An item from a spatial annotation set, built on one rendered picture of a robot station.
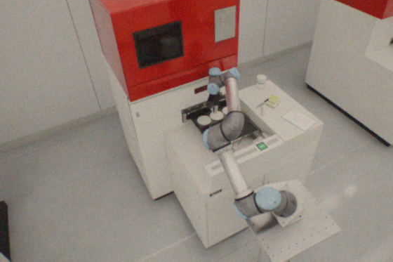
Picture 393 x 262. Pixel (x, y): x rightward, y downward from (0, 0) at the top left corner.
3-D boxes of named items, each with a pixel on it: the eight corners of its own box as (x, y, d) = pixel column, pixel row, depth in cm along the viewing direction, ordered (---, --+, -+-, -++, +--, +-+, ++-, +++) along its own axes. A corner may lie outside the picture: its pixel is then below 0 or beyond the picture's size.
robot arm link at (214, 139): (262, 217, 157) (218, 122, 163) (238, 224, 164) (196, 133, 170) (269, 208, 167) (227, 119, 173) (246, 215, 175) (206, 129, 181)
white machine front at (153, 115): (137, 140, 225) (126, 97, 199) (231, 105, 251) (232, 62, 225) (138, 142, 223) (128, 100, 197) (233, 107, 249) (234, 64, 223)
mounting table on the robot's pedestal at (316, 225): (335, 241, 173) (342, 230, 164) (271, 275, 160) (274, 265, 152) (289, 185, 204) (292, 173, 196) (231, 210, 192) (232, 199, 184)
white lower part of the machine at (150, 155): (130, 154, 325) (112, 93, 272) (198, 128, 352) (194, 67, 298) (154, 205, 277) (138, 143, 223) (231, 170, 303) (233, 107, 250)
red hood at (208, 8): (102, 53, 245) (82, -22, 206) (191, 29, 271) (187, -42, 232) (130, 103, 194) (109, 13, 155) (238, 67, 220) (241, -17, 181)
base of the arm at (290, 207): (302, 203, 164) (295, 200, 158) (284, 223, 167) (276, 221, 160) (284, 185, 175) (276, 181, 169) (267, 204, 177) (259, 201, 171)
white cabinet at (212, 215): (173, 196, 283) (163, 133, 230) (259, 156, 314) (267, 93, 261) (206, 255, 240) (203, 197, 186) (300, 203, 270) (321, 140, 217)
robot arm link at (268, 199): (289, 208, 158) (278, 204, 149) (267, 215, 165) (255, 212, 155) (283, 187, 165) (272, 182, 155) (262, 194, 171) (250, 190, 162)
